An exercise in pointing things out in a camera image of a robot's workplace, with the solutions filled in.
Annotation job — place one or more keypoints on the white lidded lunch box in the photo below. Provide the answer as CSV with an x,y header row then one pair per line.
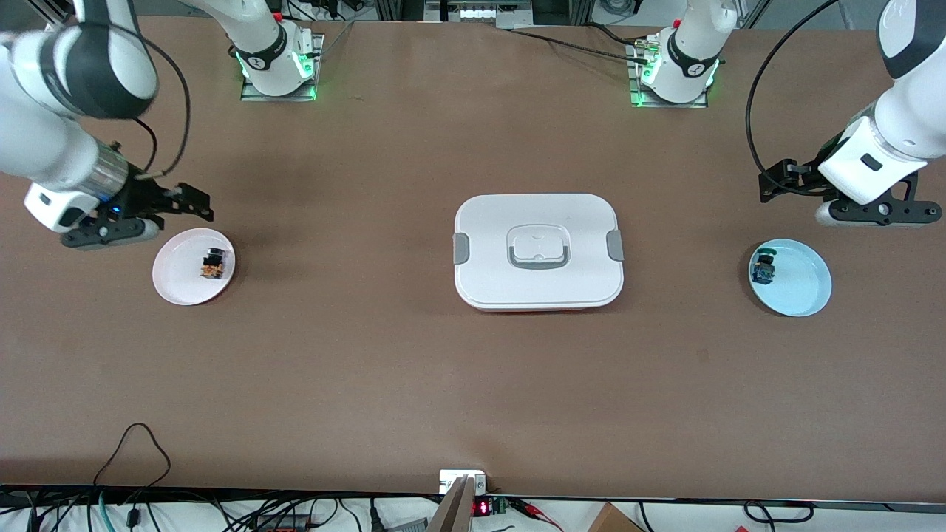
x,y
538,281

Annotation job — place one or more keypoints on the orange push-button switch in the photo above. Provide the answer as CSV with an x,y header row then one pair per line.
x,y
213,266

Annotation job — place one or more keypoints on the blue push-button switch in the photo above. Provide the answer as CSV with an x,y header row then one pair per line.
x,y
763,270

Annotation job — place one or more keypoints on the brown cardboard box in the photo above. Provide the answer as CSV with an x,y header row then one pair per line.
x,y
612,519

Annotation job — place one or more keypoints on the red digit display module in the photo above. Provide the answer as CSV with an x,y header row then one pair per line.
x,y
482,507

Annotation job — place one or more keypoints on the grey camera stand beam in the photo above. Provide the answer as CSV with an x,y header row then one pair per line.
x,y
452,510

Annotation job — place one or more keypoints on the aluminium frame rack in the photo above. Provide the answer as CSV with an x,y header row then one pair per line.
x,y
488,13

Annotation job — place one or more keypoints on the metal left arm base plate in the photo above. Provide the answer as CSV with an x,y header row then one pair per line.
x,y
637,81

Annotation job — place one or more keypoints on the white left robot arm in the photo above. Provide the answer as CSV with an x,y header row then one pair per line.
x,y
909,111

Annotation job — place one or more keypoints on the red clip leads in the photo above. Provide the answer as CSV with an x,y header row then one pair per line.
x,y
536,511

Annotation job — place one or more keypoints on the light blue round plate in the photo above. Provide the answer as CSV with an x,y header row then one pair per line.
x,y
802,281

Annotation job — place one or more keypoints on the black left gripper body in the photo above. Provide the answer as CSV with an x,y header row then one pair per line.
x,y
808,177

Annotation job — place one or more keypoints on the pink round plate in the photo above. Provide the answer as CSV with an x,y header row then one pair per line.
x,y
181,277

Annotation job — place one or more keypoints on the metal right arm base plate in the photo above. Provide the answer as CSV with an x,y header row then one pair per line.
x,y
314,44

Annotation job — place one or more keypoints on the small white bracket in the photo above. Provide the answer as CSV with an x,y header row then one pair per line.
x,y
452,479

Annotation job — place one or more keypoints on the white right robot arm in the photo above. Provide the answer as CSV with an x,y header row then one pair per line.
x,y
44,148

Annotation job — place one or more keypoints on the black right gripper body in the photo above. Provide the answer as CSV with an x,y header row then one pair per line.
x,y
140,198

